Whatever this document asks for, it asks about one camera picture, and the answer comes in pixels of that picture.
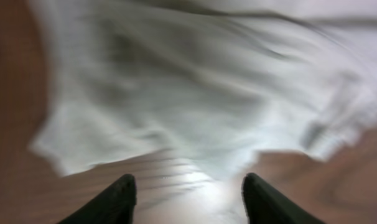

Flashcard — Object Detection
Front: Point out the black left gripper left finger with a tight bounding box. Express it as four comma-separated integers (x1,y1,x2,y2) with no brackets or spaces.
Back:
59,174,137,224

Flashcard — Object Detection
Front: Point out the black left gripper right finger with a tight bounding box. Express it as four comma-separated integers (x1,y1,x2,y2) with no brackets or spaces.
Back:
242,173,323,224

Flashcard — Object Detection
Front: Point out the white t-shirt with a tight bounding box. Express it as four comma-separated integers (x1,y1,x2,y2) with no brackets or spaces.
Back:
30,0,377,179

